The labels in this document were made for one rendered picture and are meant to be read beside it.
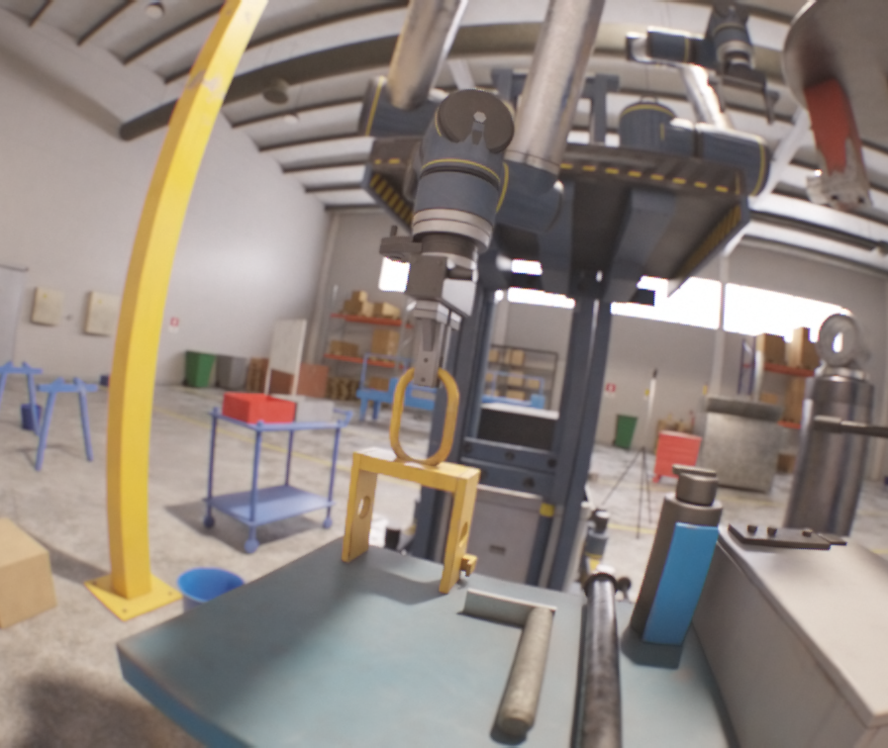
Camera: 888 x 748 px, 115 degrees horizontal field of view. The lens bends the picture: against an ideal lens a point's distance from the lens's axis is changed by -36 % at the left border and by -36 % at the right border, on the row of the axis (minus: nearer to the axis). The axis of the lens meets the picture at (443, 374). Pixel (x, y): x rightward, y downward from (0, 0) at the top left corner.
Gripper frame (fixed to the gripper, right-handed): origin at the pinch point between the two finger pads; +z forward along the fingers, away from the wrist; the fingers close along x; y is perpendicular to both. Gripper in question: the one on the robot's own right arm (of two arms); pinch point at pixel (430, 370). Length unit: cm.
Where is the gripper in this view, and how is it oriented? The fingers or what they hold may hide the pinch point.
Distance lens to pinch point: 55.8
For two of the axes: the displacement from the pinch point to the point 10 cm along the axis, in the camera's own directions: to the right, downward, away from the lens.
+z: -1.5, 9.9, 0.0
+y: 9.4, 1.4, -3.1
